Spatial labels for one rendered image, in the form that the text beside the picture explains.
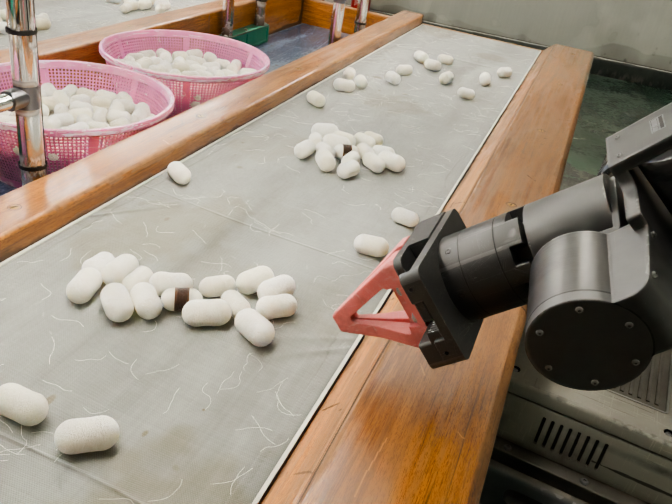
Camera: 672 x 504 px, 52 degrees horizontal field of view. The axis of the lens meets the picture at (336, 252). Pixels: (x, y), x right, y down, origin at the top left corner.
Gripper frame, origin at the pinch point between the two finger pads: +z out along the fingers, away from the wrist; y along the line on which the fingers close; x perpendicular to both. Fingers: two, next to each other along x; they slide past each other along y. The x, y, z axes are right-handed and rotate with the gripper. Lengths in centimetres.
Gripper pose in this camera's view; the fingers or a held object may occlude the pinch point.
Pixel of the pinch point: (347, 318)
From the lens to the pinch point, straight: 48.6
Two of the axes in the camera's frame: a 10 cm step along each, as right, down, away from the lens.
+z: -7.9, 3.3, 5.1
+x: 4.9, 8.4, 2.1
